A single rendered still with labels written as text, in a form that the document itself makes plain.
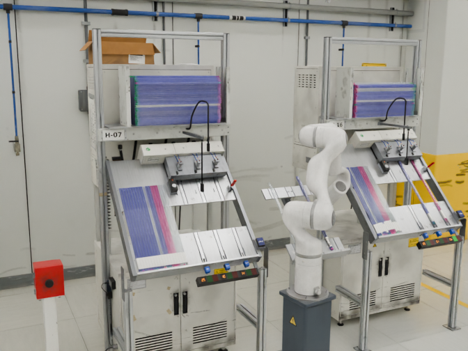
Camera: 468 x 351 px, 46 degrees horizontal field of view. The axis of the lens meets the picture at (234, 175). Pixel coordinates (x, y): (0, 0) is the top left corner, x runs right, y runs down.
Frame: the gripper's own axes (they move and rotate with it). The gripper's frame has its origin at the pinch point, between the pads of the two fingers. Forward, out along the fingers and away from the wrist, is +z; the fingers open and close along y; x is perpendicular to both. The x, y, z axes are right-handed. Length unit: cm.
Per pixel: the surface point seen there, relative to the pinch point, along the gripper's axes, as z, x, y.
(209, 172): 9, -35, 51
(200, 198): 13, -22, 59
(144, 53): 1, -114, 75
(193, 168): 9, -39, 60
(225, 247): 8, 11, 55
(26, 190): 156, -109, 137
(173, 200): 13, -21, 75
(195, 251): 8, 11, 72
